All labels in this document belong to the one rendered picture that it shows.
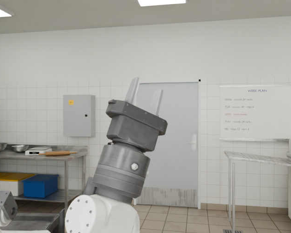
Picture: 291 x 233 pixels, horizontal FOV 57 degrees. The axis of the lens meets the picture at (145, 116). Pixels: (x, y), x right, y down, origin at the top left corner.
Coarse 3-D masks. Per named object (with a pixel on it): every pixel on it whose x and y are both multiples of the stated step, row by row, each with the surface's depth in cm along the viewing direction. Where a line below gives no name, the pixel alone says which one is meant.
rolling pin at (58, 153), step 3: (39, 153) 410; (42, 153) 411; (45, 153) 411; (48, 153) 412; (51, 153) 413; (54, 153) 414; (57, 153) 416; (60, 153) 417; (63, 153) 419; (66, 153) 420; (69, 153) 421
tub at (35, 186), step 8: (40, 176) 447; (48, 176) 447; (56, 176) 449; (24, 184) 419; (32, 184) 416; (40, 184) 414; (48, 184) 426; (56, 184) 452; (24, 192) 419; (32, 192) 417; (40, 192) 415; (48, 192) 426
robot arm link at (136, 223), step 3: (138, 216) 48; (135, 219) 47; (138, 219) 48; (135, 222) 47; (138, 222) 47; (135, 225) 46; (138, 225) 47; (135, 228) 46; (138, 228) 47; (132, 231) 46; (135, 231) 46; (138, 231) 47
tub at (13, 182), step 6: (12, 174) 460; (18, 174) 460; (24, 174) 460; (30, 174) 460; (0, 180) 426; (6, 180) 424; (12, 180) 422; (18, 180) 422; (0, 186) 427; (6, 186) 425; (12, 186) 423; (18, 186) 424; (12, 192) 423; (18, 192) 424
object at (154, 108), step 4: (156, 92) 54; (160, 92) 53; (156, 96) 53; (160, 96) 52; (152, 100) 54; (156, 100) 52; (160, 100) 52; (152, 104) 53; (156, 104) 52; (152, 108) 52; (156, 108) 51; (152, 112) 52; (156, 112) 51
